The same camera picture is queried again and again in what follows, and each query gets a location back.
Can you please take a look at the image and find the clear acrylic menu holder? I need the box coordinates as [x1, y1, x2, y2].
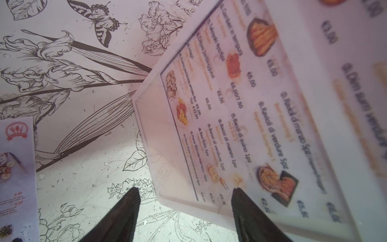
[131, 0, 387, 242]

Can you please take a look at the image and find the new dish-list menu sheet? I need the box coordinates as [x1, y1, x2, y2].
[160, 0, 387, 231]

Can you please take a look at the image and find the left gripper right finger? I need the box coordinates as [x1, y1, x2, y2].
[231, 188, 292, 242]

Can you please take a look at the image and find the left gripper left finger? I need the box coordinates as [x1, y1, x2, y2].
[80, 187, 141, 242]

